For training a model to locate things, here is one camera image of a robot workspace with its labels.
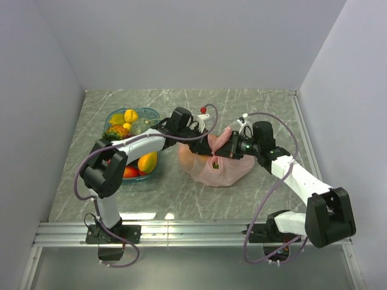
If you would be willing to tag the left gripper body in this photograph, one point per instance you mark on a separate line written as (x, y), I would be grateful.
(195, 144)

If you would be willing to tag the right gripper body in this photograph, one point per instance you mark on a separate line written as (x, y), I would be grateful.
(243, 146)

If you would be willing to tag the pink plastic bag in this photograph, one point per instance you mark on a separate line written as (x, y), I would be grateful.
(214, 171)

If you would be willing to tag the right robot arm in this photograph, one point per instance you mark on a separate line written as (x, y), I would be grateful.
(329, 216)

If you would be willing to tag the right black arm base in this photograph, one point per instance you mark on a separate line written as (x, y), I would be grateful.
(262, 233)

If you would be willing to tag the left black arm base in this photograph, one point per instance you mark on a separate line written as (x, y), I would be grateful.
(110, 248)

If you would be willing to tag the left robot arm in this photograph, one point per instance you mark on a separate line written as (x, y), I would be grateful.
(102, 170)

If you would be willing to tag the orange mango at tray bottom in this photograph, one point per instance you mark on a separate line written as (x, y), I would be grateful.
(147, 163)

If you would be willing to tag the teal plastic fruit tray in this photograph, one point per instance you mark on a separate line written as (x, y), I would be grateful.
(142, 113)

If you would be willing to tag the netted cantaloupe melon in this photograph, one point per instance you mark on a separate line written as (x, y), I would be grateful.
(141, 125)

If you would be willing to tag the red orange long fruit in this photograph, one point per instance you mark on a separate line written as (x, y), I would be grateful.
(130, 172)

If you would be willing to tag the small yellow knobbly fruit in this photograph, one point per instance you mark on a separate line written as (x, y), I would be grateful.
(130, 116)

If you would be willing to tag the orange pineapple body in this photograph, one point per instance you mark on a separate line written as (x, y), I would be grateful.
(115, 133)

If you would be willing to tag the yellow star fruit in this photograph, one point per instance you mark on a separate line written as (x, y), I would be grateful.
(117, 120)

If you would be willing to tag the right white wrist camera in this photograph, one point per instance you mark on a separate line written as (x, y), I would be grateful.
(244, 123)

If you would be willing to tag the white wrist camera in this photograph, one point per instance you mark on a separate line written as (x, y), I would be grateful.
(203, 119)
(244, 123)

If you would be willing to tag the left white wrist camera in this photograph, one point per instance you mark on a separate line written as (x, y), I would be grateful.
(203, 119)

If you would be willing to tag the aluminium mounting rail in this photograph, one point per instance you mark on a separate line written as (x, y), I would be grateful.
(168, 233)

